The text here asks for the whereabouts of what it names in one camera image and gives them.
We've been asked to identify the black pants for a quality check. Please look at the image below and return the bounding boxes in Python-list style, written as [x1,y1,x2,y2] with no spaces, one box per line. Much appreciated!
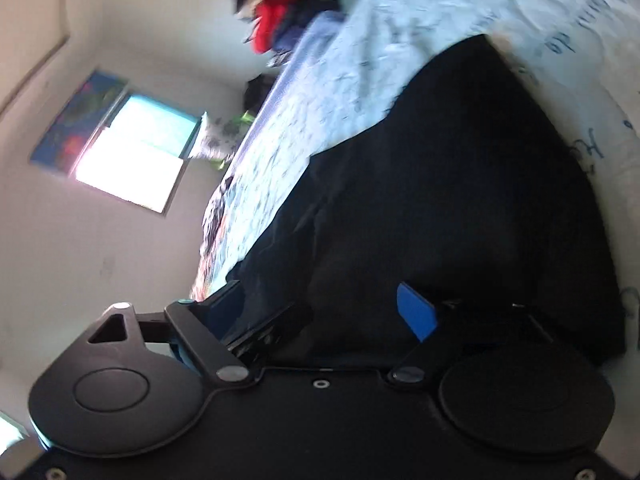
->
[225,34,629,367]

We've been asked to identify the red puffer jacket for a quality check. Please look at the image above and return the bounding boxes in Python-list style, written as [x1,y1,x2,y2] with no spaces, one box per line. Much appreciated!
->
[250,0,327,56]

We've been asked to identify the window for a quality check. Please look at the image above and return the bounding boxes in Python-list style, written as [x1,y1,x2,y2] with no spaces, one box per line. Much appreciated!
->
[74,92,202,217]

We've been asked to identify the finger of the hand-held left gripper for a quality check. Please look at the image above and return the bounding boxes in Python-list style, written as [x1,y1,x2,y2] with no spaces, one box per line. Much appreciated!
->
[225,302,314,362]

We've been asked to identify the white printed quilt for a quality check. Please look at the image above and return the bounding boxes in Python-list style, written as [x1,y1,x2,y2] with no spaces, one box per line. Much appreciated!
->
[199,0,640,361]

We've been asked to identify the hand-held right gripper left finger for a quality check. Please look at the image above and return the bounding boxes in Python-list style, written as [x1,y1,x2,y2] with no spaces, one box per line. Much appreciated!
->
[87,280,252,387]

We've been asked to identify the patterned bed sheet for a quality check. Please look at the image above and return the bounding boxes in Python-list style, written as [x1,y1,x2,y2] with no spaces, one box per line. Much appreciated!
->
[190,177,238,303]

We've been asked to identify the light blue blanket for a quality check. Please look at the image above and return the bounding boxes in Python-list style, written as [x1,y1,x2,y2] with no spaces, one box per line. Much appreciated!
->
[270,10,352,69]

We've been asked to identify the black duffel bag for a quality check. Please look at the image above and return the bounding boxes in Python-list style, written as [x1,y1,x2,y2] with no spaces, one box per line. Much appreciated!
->
[242,74,279,117]

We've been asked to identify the floral pillow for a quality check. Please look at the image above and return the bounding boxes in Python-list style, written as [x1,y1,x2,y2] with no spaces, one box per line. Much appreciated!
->
[192,112,246,161]

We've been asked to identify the green plastic stool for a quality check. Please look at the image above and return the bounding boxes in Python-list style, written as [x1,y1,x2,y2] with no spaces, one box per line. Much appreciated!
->
[207,109,257,172]

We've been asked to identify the navy puffer jacket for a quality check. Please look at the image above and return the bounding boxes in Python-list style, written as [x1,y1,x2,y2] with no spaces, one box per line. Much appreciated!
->
[272,2,342,54]

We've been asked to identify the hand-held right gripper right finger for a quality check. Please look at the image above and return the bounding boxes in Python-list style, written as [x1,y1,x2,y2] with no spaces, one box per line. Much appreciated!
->
[389,282,553,387]

